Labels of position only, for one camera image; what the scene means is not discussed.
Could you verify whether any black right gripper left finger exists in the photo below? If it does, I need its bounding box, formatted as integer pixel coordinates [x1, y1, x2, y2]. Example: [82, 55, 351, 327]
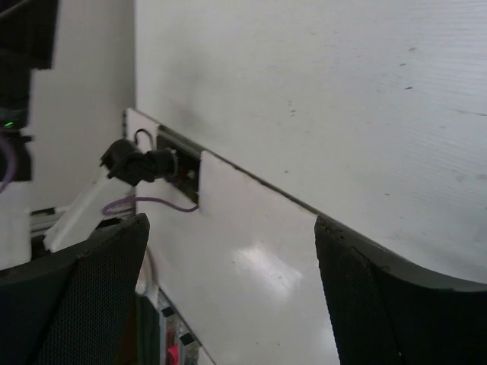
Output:
[1, 214, 149, 364]

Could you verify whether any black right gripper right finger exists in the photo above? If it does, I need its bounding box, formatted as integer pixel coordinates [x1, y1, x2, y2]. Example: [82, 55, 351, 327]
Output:
[314, 217, 486, 364]

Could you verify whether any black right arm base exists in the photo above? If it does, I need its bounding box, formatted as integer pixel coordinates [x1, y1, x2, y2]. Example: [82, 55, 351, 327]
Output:
[101, 137, 201, 203]

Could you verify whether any white foam front board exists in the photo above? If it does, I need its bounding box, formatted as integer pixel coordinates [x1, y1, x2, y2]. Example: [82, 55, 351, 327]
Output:
[122, 107, 487, 365]

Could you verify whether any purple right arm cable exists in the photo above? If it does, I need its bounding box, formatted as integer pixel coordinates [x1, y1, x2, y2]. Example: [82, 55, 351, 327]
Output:
[102, 195, 200, 218]

